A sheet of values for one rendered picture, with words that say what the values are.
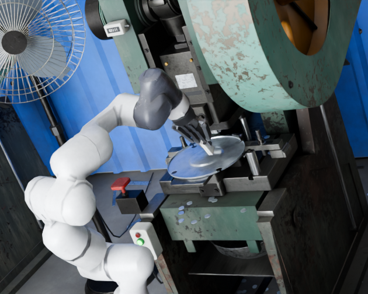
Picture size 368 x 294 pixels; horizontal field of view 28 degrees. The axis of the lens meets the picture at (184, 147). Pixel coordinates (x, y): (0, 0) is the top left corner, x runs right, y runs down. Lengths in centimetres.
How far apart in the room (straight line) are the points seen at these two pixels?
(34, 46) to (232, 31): 120
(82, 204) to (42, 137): 298
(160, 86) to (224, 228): 69
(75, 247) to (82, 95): 252
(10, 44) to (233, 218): 113
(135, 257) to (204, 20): 70
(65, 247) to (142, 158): 252
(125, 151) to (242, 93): 244
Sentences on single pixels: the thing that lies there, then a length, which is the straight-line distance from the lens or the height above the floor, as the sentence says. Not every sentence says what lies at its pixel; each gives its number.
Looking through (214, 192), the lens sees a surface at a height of 66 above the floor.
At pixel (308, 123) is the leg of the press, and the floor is 70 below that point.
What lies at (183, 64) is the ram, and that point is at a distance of 251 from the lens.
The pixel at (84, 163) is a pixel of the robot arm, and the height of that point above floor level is 116.
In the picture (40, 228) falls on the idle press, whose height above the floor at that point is 14.
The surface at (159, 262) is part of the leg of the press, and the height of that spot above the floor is 44.
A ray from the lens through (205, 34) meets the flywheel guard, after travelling 203.
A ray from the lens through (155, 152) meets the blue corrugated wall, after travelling 441.
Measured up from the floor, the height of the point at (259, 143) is 76.
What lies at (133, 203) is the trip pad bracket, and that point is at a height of 68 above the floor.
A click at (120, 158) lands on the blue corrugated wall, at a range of 458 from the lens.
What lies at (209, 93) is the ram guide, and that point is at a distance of 247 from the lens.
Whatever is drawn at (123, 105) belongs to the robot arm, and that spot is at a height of 118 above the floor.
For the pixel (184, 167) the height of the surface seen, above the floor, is 78.
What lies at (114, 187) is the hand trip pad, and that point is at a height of 76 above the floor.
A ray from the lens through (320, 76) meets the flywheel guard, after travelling 236.
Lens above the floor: 189
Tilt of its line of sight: 24 degrees down
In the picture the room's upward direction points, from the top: 20 degrees counter-clockwise
